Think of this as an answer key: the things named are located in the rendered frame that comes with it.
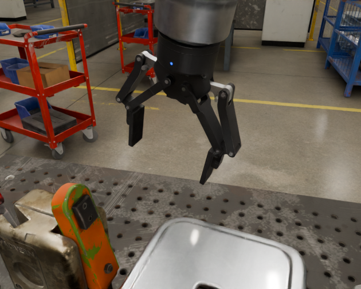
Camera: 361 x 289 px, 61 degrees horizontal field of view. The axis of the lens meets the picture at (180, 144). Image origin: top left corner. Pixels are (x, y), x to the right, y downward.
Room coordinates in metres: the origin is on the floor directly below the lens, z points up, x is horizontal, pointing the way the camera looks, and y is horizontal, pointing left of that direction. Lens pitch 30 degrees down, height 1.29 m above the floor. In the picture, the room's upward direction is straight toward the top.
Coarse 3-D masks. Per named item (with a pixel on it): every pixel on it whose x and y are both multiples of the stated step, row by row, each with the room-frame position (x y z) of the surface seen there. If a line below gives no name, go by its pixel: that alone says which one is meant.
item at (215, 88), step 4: (212, 84) 0.37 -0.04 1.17; (216, 84) 0.37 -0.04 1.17; (220, 84) 0.37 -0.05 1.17; (212, 88) 0.37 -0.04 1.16; (216, 88) 0.36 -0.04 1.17; (220, 88) 0.36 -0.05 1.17; (228, 88) 0.36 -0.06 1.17; (232, 88) 0.36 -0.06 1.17; (212, 92) 0.37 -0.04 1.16; (216, 92) 0.36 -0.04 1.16; (232, 92) 0.36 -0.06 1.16; (216, 96) 0.36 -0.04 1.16; (216, 100) 0.36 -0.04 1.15
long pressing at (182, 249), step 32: (192, 224) 0.30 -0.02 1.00; (160, 256) 0.25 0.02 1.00; (192, 256) 0.25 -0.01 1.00; (224, 256) 0.25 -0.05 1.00; (256, 256) 0.25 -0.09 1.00; (288, 256) 0.24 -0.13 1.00; (128, 288) 0.21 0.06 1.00; (160, 288) 0.20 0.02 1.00; (192, 288) 0.20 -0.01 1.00; (224, 288) 0.20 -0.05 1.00; (256, 288) 0.20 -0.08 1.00; (288, 288) 0.20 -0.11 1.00
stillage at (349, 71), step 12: (348, 0) 4.48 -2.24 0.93; (360, 0) 4.45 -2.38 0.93; (336, 24) 4.47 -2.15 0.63; (336, 36) 4.46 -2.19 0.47; (348, 36) 4.31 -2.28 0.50; (360, 36) 3.39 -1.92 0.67; (360, 48) 3.35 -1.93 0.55; (336, 60) 4.35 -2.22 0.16; (348, 60) 4.35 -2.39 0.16; (360, 60) 3.92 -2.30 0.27; (348, 72) 3.77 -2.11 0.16; (360, 72) 3.77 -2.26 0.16; (348, 84) 3.35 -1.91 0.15; (360, 84) 3.33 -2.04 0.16; (348, 96) 3.34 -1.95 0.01
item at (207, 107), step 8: (184, 88) 0.37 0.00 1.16; (184, 96) 0.37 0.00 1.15; (192, 96) 0.37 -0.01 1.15; (208, 96) 0.39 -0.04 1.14; (192, 104) 0.37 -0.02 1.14; (200, 104) 0.38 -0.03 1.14; (208, 104) 0.38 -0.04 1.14; (200, 112) 0.37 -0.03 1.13; (208, 112) 0.37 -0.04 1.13; (200, 120) 0.37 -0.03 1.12; (208, 120) 0.37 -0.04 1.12; (216, 120) 0.38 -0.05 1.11; (208, 128) 0.37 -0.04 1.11; (216, 128) 0.37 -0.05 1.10; (208, 136) 0.37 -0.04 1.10; (216, 136) 0.36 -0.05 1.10; (216, 144) 0.36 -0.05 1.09; (216, 152) 0.36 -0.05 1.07
